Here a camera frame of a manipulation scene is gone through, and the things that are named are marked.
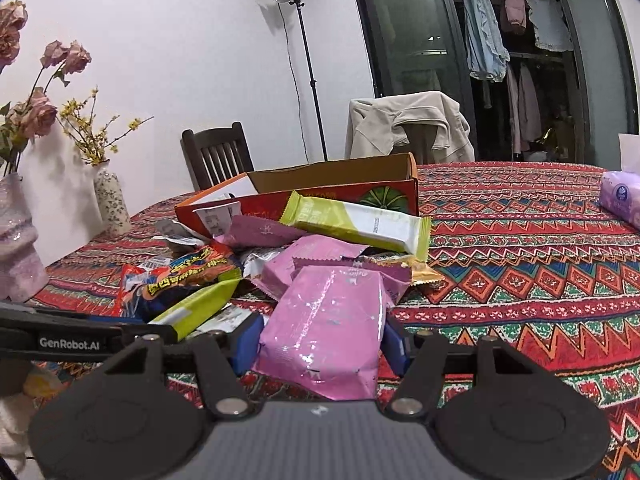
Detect black sliding glass door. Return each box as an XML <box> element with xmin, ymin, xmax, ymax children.
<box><xmin>347</xmin><ymin>0</ymin><xmax>634</xmax><ymax>167</ymax></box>

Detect orange cardboard box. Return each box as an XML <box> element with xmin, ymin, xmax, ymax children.
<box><xmin>174</xmin><ymin>152</ymin><xmax>419</xmax><ymax>242</ymax></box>

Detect hanging white garment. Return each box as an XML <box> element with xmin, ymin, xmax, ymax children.
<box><xmin>524</xmin><ymin>0</ymin><xmax>575</xmax><ymax>54</ymax></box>

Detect purple tissue pack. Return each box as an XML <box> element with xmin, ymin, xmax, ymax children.
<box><xmin>598</xmin><ymin>170</ymin><xmax>640</xmax><ymax>232</ymax></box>

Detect gold snack packet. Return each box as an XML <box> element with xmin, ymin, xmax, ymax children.
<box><xmin>409</xmin><ymin>259</ymin><xmax>445</xmax><ymax>287</ymax></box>

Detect pink snack packet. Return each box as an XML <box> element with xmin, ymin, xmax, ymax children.
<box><xmin>292</xmin><ymin>256</ymin><xmax>414</xmax><ymax>307</ymax></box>
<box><xmin>251</xmin><ymin>265</ymin><xmax>387</xmax><ymax>402</ymax></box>
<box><xmin>261</xmin><ymin>235</ymin><xmax>369</xmax><ymax>302</ymax></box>
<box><xmin>219</xmin><ymin>215</ymin><xmax>302</xmax><ymax>249</ymax></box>

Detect green white snack packet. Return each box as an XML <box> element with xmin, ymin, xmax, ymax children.
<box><xmin>278</xmin><ymin>191</ymin><xmax>432</xmax><ymax>262</ymax></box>
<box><xmin>149</xmin><ymin>279</ymin><xmax>242</xmax><ymax>342</ymax></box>

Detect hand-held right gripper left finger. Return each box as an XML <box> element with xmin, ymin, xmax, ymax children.
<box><xmin>102</xmin><ymin>312</ymin><xmax>266</xmax><ymax>420</ymax></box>

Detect floral ceramic vase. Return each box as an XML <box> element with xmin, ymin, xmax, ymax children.
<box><xmin>93</xmin><ymin>160</ymin><xmax>132</xmax><ymax>239</ymax></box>

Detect hanging light blue shirt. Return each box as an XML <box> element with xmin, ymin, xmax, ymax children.
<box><xmin>460</xmin><ymin>0</ymin><xmax>511</xmax><ymax>84</ymax></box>

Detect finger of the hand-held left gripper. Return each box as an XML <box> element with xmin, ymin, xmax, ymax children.
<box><xmin>0</xmin><ymin>302</ymin><xmax>179</xmax><ymax>345</ymax></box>

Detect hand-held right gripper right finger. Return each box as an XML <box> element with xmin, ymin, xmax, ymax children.
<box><xmin>382</xmin><ymin>320</ymin><xmax>535</xmax><ymax>423</ymax></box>

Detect brown white snack packet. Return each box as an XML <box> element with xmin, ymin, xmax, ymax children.
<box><xmin>197</xmin><ymin>305</ymin><xmax>262</xmax><ymax>336</ymax></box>

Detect grey white snack packet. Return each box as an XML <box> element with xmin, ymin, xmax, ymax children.
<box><xmin>154</xmin><ymin>219</ymin><xmax>202</xmax><ymax>254</ymax></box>

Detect red orange snack packet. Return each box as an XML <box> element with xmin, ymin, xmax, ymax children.
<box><xmin>165</xmin><ymin>244</ymin><xmax>244</xmax><ymax>286</ymax></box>
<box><xmin>117</xmin><ymin>264</ymin><xmax>211</xmax><ymax>322</ymax></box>

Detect hanging pale coats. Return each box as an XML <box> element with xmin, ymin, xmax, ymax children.
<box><xmin>504</xmin><ymin>62</ymin><xmax>544</xmax><ymax>154</ymax></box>

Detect beige jacket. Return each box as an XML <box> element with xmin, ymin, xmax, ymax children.
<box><xmin>348</xmin><ymin>91</ymin><xmax>476</xmax><ymax>165</ymax></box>

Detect black light cable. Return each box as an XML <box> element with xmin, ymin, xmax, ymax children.
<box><xmin>276</xmin><ymin>2</ymin><xmax>314</xmax><ymax>162</ymax></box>

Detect yellow flower branches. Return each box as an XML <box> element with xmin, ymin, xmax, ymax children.
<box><xmin>56</xmin><ymin>87</ymin><xmax>155</xmax><ymax>167</ymax></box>

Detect hanging pink garment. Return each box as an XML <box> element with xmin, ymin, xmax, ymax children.
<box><xmin>501</xmin><ymin>0</ymin><xmax>529</xmax><ymax>37</ymax></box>

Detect pink glittery vase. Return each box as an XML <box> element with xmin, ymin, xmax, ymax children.
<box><xmin>0</xmin><ymin>172</ymin><xmax>50</xmax><ymax>304</ymax></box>

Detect dark wooden chair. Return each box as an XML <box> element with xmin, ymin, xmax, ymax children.
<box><xmin>180</xmin><ymin>122</ymin><xmax>255</xmax><ymax>192</ymax></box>

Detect dried pink roses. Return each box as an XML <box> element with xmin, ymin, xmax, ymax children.
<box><xmin>0</xmin><ymin>0</ymin><xmax>93</xmax><ymax>177</ymax></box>

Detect silver snack packet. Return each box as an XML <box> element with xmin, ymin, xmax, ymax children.
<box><xmin>239</xmin><ymin>246</ymin><xmax>282</xmax><ymax>282</ymax></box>

